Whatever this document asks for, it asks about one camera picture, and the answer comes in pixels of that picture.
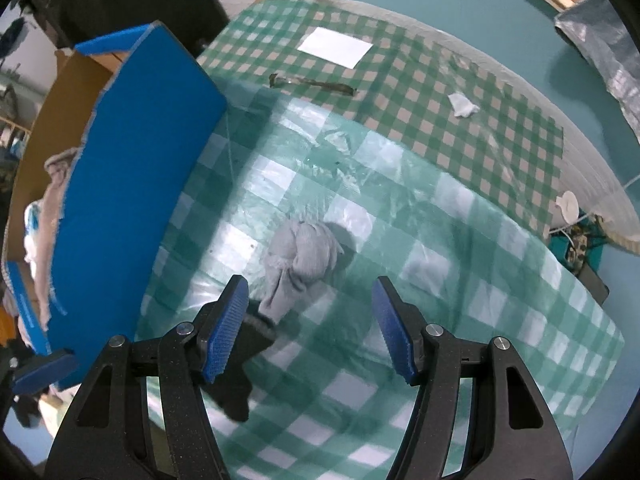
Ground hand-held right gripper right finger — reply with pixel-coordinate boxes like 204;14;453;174
372;276;573;480

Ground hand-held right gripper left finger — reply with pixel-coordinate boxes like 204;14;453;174
45;275;249;480

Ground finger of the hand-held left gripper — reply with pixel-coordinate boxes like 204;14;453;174
11;350;79;397

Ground black sock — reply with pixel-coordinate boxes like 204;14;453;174
209;310;279;423

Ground grey sock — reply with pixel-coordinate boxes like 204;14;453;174
264;218;346;325
30;147;81;328

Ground white sock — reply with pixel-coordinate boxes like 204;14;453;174
23;200;47;267

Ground blue cardboard box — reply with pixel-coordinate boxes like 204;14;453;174
2;21;229;392

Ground mint checkered plastic tablecloth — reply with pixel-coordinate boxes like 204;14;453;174
132;80;626;480

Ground small black object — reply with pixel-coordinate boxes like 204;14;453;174
580;265;610;306

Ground small white disc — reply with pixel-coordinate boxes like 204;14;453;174
556;191;582;222

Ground crumpled white paper scrap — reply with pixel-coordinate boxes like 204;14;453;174
446;92;478;120

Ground dark thin stick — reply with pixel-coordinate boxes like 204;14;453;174
268;73;358;97

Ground white paper sheet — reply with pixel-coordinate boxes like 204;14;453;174
296;27;375;68

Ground silver plastic sheet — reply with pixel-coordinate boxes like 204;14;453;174
554;0;640;141

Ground power strip with cables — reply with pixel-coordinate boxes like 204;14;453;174
549;215;608;273

